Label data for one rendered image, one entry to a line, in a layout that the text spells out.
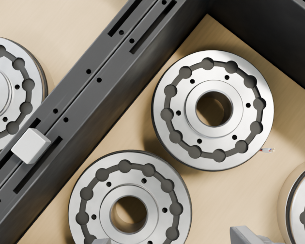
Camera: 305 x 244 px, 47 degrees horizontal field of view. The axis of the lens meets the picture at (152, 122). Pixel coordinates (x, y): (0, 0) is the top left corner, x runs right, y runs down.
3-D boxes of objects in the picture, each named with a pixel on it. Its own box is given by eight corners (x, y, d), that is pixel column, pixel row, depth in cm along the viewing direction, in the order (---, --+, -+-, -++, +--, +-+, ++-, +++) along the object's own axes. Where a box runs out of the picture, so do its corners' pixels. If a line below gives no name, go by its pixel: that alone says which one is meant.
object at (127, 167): (138, 300, 28) (137, 303, 28) (44, 220, 29) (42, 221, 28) (215, 204, 29) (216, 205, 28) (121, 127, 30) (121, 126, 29)
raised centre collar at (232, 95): (218, 150, 29) (219, 151, 28) (171, 114, 29) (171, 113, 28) (254, 104, 29) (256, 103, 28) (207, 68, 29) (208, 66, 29)
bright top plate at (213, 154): (222, 194, 29) (224, 195, 28) (128, 119, 30) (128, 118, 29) (296, 100, 29) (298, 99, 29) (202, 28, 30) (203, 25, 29)
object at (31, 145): (34, 164, 22) (26, 164, 21) (17, 149, 22) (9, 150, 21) (52, 142, 22) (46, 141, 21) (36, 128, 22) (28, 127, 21)
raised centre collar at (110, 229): (133, 256, 28) (132, 259, 28) (87, 217, 29) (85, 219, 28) (171, 208, 28) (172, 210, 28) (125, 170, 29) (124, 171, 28)
